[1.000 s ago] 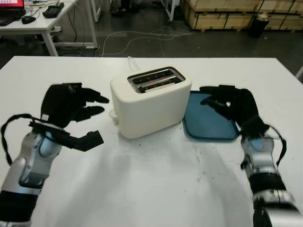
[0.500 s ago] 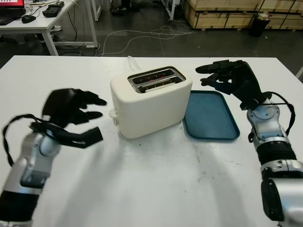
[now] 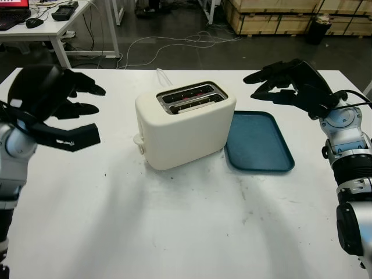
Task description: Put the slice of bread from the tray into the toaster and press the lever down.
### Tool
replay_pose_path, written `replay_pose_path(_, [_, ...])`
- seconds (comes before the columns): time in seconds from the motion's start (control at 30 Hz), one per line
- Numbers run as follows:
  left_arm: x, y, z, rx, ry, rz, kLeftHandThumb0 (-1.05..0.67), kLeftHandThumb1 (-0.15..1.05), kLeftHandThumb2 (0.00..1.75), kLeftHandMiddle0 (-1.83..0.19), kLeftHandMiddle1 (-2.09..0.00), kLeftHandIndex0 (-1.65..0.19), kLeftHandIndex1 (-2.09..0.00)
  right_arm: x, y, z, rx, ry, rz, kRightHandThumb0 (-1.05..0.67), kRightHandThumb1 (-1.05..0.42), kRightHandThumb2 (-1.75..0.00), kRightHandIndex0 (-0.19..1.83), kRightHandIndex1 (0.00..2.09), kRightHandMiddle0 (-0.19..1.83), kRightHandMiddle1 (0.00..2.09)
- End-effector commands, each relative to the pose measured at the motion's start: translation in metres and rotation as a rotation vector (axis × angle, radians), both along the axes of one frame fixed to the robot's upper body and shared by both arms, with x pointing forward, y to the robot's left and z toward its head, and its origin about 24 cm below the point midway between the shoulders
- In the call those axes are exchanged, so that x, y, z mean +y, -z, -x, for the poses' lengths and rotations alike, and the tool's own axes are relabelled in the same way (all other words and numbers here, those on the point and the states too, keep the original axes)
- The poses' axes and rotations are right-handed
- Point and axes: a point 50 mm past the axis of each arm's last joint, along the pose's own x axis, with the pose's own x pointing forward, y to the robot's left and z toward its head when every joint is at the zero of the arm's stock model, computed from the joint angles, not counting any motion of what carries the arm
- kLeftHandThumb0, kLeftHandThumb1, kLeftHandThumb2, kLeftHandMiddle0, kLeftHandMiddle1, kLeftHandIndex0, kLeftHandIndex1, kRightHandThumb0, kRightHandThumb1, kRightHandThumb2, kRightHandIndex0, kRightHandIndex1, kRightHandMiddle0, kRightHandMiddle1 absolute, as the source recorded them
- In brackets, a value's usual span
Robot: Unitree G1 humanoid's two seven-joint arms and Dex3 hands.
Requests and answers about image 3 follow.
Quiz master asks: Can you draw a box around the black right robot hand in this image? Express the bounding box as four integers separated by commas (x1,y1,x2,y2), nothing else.
242,58,335,117

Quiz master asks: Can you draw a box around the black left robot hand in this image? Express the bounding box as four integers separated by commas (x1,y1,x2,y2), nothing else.
6,64,107,121

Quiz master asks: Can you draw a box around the cream two-slot toaster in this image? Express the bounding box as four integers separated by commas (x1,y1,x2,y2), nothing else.
133,81,237,171

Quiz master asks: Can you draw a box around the blue plastic tray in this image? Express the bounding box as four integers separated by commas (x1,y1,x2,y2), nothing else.
223,110,295,174

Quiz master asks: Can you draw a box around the black trash bin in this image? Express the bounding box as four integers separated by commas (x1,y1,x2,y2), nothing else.
306,14,332,45

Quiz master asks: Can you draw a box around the white office desk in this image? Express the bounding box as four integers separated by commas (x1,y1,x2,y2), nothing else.
0,0,121,69

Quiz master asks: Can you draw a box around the black computer mouse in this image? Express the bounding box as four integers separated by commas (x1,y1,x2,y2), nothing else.
25,17,44,29

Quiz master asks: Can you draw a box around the black laptop with red screen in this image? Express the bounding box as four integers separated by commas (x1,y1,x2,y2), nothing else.
0,0,31,31

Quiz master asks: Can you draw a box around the black handheld controller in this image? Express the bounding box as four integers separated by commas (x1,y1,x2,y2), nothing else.
51,1,79,22

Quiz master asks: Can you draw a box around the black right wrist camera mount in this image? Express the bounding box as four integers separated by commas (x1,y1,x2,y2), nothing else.
299,83,341,120

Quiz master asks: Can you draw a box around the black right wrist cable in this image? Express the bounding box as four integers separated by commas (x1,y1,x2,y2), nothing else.
328,90,372,107

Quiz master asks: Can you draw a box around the white cable on floor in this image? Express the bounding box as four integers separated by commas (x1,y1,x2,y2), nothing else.
117,28,242,70

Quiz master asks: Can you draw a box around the white table frame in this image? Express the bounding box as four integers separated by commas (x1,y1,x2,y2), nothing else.
197,0,216,24
110,0,126,26

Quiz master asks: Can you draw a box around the white toaster power cord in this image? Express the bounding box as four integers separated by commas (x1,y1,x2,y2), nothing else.
156,68,172,87

